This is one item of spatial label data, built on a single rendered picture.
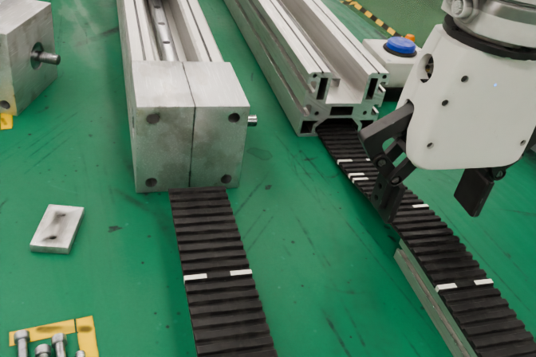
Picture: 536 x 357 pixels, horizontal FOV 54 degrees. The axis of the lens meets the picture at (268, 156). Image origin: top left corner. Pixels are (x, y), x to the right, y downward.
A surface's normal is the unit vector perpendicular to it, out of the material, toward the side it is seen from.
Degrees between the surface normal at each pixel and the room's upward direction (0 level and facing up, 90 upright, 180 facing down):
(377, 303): 0
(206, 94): 0
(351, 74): 90
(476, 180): 90
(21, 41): 90
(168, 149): 90
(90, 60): 0
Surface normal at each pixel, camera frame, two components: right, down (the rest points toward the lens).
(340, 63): -0.95, 0.04
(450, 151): 0.23, 0.57
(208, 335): 0.15, -0.81
